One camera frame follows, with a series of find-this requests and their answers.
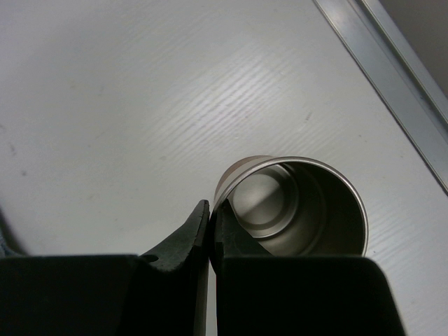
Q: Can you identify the white and brown metal cup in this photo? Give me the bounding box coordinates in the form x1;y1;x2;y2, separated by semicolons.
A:
211;155;368;256

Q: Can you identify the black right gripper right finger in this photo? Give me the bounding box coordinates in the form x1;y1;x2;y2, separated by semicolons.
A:
211;202;405;335

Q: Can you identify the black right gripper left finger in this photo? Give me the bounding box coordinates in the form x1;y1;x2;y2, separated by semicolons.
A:
1;200;209;335

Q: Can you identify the grey striped cloth placemat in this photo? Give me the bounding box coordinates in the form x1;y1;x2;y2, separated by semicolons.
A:
0;210;29;258

